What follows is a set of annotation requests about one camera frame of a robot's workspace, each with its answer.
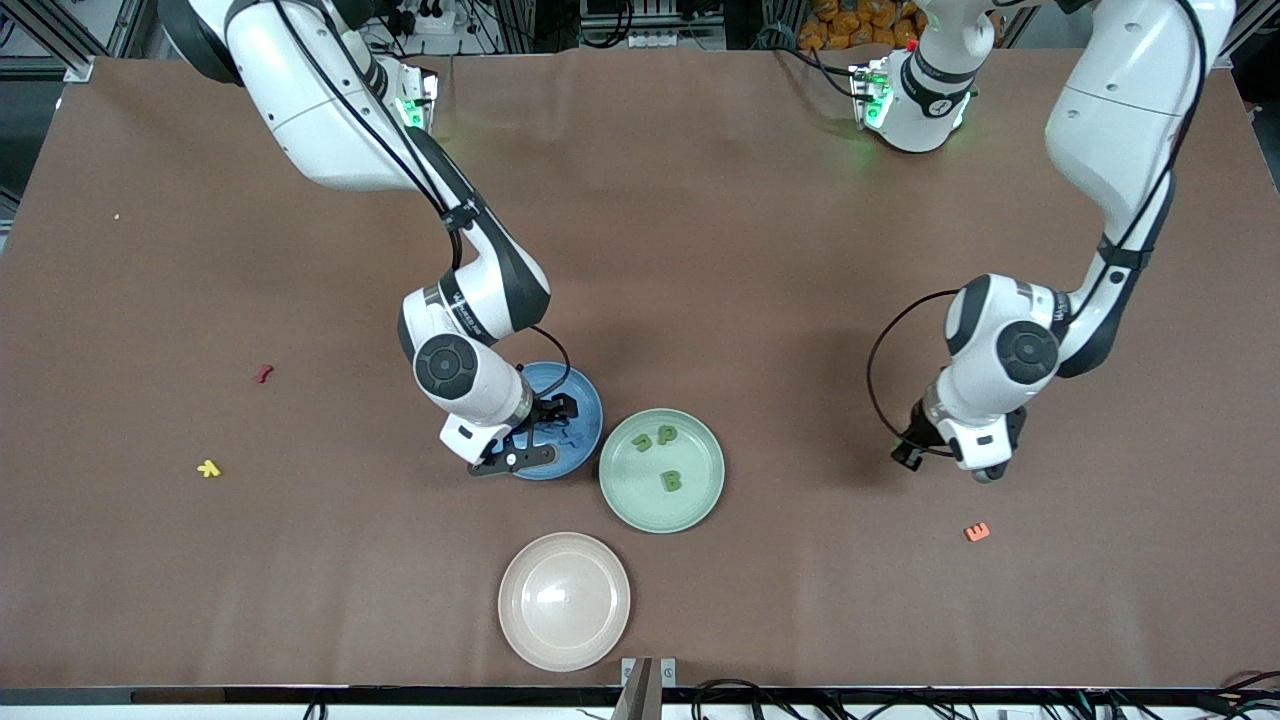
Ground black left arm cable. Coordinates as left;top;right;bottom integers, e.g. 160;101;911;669
866;0;1206;456

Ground black arm base cable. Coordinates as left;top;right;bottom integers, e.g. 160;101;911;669
770;38;863;99

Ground green plate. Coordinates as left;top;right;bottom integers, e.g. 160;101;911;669
598;407;727;535

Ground orange fruit net bag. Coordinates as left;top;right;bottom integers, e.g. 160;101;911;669
797;0;923;51

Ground brown table cover sheet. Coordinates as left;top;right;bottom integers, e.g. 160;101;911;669
0;45;1280;691

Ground blue plate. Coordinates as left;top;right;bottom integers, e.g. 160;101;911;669
510;361;605;482

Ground white power strip black plugs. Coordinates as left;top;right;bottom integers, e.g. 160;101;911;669
398;0;459;36

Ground pink beige plate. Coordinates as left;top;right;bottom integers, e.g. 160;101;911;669
497;531;632;673

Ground aluminium frame profile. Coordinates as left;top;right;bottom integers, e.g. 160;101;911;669
0;0;111;83
1215;0;1280;66

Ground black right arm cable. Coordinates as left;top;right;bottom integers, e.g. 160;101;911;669
270;0;573;399

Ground aluminium profile camera stand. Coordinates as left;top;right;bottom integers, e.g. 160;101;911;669
612;656;679;720

